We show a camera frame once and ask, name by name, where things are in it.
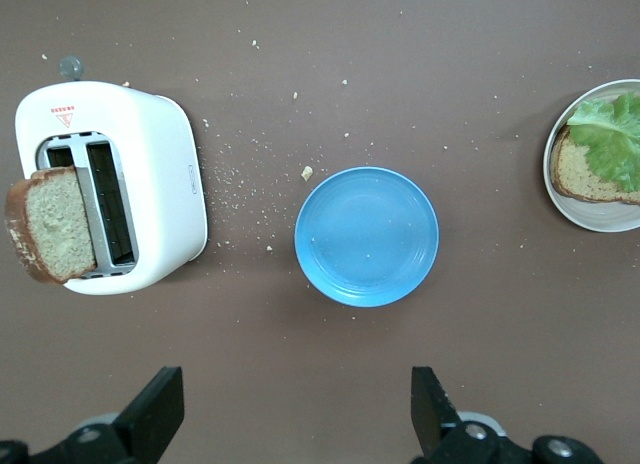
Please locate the brown bread slice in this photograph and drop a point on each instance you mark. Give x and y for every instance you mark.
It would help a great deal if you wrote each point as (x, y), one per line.
(55, 229)
(580, 176)

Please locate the beige plate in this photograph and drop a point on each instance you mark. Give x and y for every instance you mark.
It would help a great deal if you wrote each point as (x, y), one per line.
(600, 216)

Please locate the green lettuce leaf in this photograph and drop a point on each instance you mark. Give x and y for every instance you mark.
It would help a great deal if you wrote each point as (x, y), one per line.
(612, 139)

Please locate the white toaster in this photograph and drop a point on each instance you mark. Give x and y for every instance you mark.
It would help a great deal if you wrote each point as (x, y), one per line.
(160, 194)

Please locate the blue plate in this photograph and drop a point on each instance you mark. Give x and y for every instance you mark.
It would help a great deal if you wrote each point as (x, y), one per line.
(367, 236)

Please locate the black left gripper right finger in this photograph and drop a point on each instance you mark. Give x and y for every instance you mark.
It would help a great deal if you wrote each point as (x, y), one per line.
(430, 414)

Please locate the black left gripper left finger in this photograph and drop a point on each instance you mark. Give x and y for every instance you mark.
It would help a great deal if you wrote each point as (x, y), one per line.
(150, 414)

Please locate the bread crumb chunk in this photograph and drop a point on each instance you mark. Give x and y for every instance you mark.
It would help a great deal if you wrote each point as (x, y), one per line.
(307, 173)

